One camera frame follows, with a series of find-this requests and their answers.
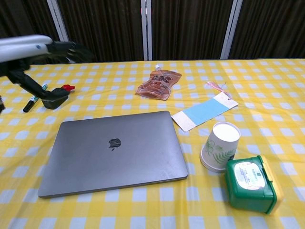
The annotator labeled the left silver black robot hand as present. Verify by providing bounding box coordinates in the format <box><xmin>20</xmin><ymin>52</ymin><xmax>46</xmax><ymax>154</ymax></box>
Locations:
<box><xmin>0</xmin><ymin>34</ymin><xmax>95</xmax><ymax>99</ymax></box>

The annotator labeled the yellow white checked tablecloth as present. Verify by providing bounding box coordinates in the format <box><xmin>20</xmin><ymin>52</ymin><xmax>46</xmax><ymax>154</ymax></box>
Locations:
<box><xmin>0</xmin><ymin>58</ymin><xmax>305</xmax><ymax>229</ymax></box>

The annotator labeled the black screen panel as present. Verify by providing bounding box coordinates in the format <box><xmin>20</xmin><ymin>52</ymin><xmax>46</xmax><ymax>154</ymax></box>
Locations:
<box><xmin>56</xmin><ymin>0</ymin><xmax>145</xmax><ymax>62</ymax></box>
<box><xmin>0</xmin><ymin>0</ymin><xmax>63</xmax><ymax>65</ymax></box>
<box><xmin>229</xmin><ymin>0</ymin><xmax>305</xmax><ymax>60</ymax></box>
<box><xmin>150</xmin><ymin>0</ymin><xmax>233</xmax><ymax>61</ymax></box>

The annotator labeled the green box with yellow lid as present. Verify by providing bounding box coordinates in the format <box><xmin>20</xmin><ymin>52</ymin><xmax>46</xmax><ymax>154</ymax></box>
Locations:
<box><xmin>224</xmin><ymin>154</ymin><xmax>285</xmax><ymax>214</ymax></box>

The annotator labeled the white paper cup leaf print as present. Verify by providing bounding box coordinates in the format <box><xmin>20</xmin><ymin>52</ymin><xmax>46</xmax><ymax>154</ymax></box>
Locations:
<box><xmin>199</xmin><ymin>121</ymin><xmax>242</xmax><ymax>174</ymax></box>

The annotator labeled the green white marker pen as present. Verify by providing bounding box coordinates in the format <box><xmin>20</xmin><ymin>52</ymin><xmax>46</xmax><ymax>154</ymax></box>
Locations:
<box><xmin>22</xmin><ymin>83</ymin><xmax>49</xmax><ymax>113</ymax></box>

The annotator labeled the grey laptop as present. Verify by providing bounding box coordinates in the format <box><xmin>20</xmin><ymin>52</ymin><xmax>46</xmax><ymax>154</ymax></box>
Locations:
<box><xmin>37</xmin><ymin>110</ymin><xmax>189</xmax><ymax>199</ymax></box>

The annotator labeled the small red clip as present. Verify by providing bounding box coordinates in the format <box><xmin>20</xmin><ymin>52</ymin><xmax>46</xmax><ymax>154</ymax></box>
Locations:
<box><xmin>60</xmin><ymin>84</ymin><xmax>77</xmax><ymax>93</ymax></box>

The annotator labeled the silver screen frame post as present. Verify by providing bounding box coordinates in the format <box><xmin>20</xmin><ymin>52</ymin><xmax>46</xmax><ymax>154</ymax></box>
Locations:
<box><xmin>220</xmin><ymin>0</ymin><xmax>243</xmax><ymax>60</ymax></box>
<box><xmin>46</xmin><ymin>0</ymin><xmax>70</xmax><ymax>43</ymax></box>
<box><xmin>140</xmin><ymin>0</ymin><xmax>153</xmax><ymax>61</ymax></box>

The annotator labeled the orange spouted drink pouch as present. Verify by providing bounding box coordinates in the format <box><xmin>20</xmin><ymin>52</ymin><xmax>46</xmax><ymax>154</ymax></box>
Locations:
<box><xmin>135</xmin><ymin>64</ymin><xmax>183</xmax><ymax>102</ymax></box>

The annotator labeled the blue white card with tassel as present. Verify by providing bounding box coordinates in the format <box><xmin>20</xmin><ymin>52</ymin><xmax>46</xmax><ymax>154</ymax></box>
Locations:
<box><xmin>171</xmin><ymin>81</ymin><xmax>239</xmax><ymax>133</ymax></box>

